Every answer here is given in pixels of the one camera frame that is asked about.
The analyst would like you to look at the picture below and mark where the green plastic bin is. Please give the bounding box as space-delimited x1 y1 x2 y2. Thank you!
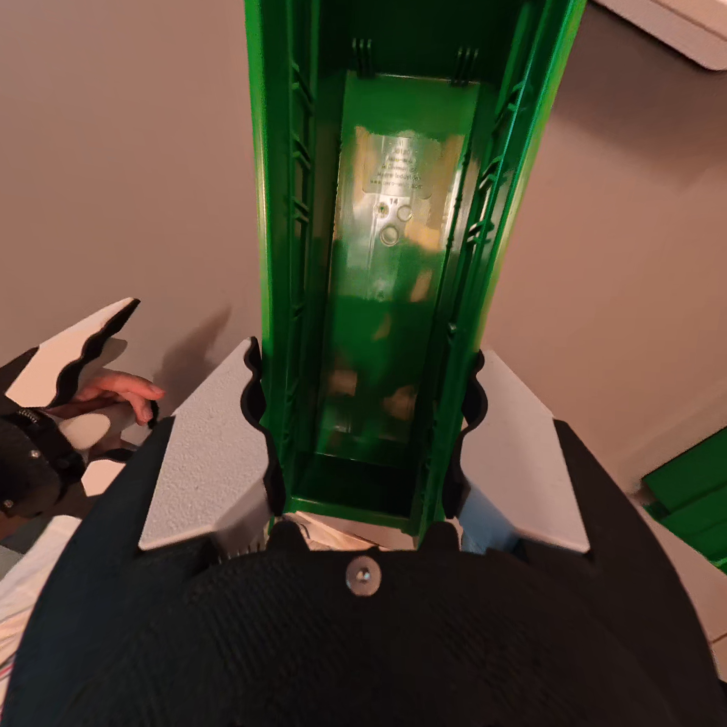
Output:
243 0 588 539
641 425 727 576

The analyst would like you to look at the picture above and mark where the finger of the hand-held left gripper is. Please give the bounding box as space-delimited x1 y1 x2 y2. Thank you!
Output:
5 297 142 409

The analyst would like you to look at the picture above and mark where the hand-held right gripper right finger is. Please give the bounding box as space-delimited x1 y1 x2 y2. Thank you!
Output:
442 348 590 553

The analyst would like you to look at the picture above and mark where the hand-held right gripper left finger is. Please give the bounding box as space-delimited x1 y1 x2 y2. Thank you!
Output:
138 337 286 552

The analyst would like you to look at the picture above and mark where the person's left hand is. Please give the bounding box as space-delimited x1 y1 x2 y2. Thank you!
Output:
62 369 167 427

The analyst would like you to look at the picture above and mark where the grey desk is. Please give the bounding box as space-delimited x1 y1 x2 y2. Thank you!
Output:
0 0 727 626

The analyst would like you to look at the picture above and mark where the white stand base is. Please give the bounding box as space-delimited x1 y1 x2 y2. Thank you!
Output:
591 0 727 72

